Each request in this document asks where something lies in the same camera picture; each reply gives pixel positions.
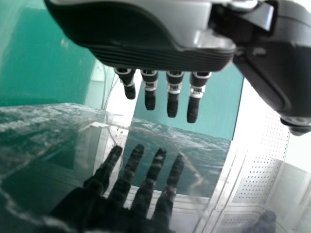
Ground white perforated cable duct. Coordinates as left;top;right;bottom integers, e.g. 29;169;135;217
227;105;291;233

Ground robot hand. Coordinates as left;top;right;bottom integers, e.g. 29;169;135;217
43;0;311;136

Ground white socket strip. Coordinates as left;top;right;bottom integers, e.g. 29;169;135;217
90;60;109;83

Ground thin white cable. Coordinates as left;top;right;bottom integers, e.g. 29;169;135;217
101;63;122;110

